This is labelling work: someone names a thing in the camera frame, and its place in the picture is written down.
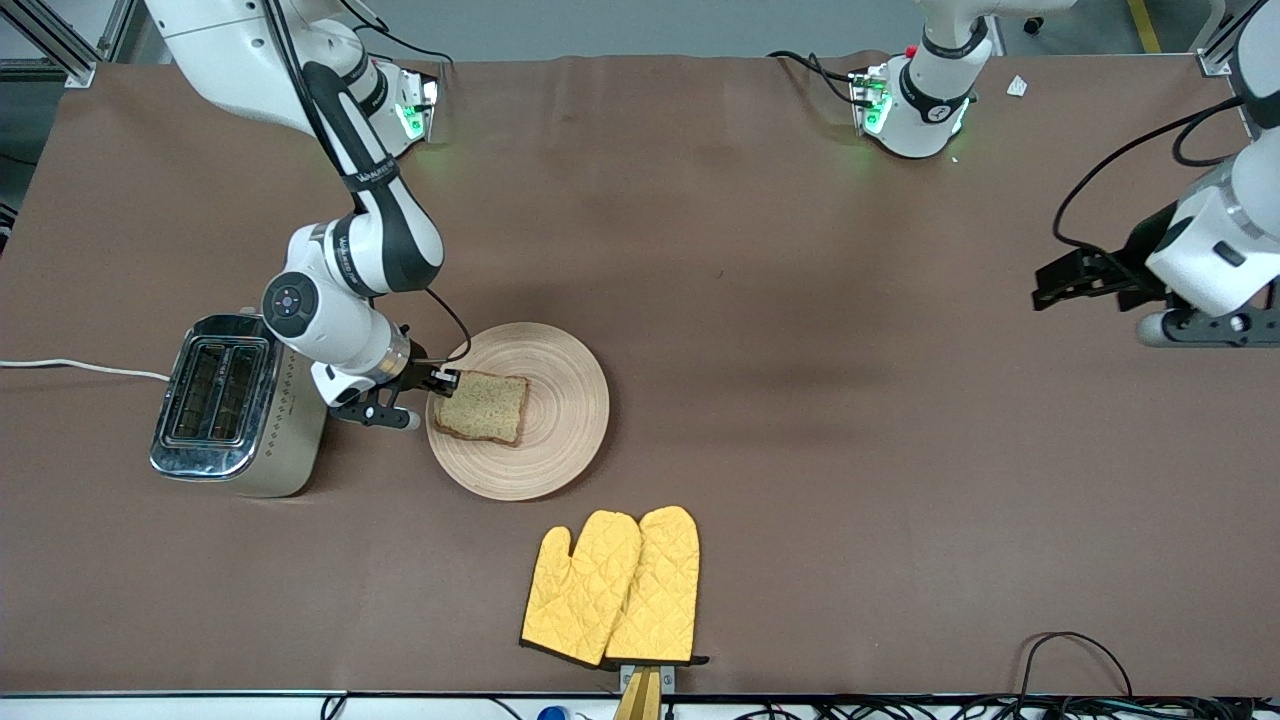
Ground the chrome and beige toaster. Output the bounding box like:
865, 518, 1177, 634
150, 313, 334, 498

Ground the right arm base black cable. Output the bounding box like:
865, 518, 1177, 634
340, 0, 453, 67

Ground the yellow quilted oven mitt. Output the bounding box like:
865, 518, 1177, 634
520, 510, 642, 668
604, 505, 710, 666

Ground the arm base black cable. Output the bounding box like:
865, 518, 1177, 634
340, 0, 453, 67
768, 50, 863, 106

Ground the white toaster power cord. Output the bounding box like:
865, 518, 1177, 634
0, 358, 171, 383

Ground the looped black cable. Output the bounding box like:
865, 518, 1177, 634
1018, 631, 1134, 701

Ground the yellow wooden post with bracket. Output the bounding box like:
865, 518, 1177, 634
612, 662, 676, 720

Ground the tangled black cable bundle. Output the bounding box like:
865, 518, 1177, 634
740, 695, 1280, 720

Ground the aluminium frame profile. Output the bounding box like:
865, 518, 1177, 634
0, 0, 136, 89
1197, 0, 1263, 78

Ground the brown bread toast slice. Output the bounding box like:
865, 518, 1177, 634
433, 370, 530, 447

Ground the table cover sheet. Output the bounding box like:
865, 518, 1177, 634
0, 50, 1280, 698

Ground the round wooden plate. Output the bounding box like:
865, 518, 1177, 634
426, 322, 610, 502

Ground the left arm base black cable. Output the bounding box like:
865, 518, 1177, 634
768, 50, 863, 106

